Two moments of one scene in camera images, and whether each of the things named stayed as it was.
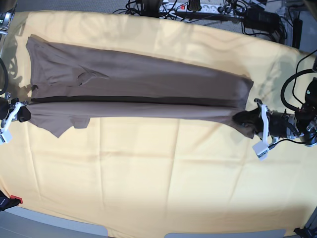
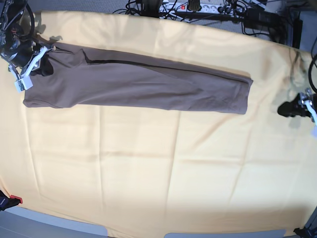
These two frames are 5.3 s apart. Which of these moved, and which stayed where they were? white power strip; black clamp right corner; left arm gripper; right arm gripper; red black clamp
Moved: left arm gripper; right arm gripper
Stayed: white power strip; black clamp right corner; red black clamp
